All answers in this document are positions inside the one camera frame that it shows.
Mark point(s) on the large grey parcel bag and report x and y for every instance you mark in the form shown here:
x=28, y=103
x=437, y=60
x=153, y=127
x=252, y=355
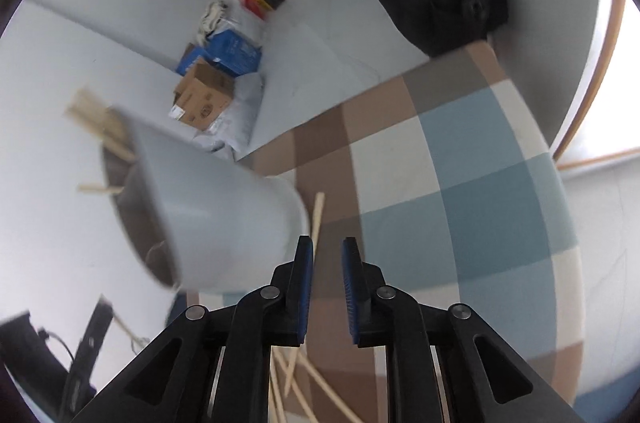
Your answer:
x=245, y=113

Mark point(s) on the checkered tablecloth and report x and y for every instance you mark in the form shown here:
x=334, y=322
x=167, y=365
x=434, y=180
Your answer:
x=450, y=203

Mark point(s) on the brown cardboard box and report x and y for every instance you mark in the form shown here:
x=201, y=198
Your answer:
x=205, y=98

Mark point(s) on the grey white utensil holder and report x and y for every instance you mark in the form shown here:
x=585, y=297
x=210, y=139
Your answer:
x=215, y=213

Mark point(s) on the blue cardboard box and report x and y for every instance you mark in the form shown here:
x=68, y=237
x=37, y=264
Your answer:
x=232, y=48

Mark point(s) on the beige folded cloth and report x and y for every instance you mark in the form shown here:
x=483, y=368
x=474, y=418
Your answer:
x=212, y=15

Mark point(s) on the wooden chopstick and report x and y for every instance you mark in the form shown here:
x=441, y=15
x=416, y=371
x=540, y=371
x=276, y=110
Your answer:
x=276, y=388
x=290, y=373
x=318, y=218
x=325, y=385
x=100, y=189

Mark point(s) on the wooden window frame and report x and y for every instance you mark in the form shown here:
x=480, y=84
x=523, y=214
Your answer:
x=590, y=162

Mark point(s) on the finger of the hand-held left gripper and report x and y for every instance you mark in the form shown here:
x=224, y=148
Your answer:
x=87, y=353

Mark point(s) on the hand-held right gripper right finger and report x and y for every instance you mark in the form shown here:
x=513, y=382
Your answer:
x=351, y=288

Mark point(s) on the bundle of wooden chopsticks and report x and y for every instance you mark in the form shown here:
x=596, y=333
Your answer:
x=92, y=113

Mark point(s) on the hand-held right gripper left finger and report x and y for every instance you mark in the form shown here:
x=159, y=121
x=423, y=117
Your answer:
x=304, y=283

